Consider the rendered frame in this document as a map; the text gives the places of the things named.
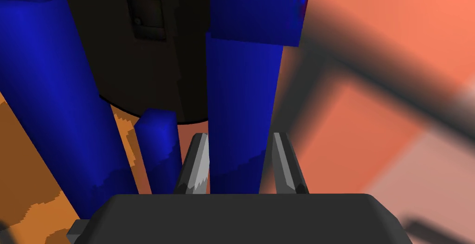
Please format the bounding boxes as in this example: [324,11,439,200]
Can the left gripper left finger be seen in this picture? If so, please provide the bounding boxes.
[173,132,211,195]

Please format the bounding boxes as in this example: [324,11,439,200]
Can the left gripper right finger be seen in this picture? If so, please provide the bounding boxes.
[272,132,310,195]

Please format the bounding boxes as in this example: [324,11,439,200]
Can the blue bar frame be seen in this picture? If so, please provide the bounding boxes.
[0,0,313,221]

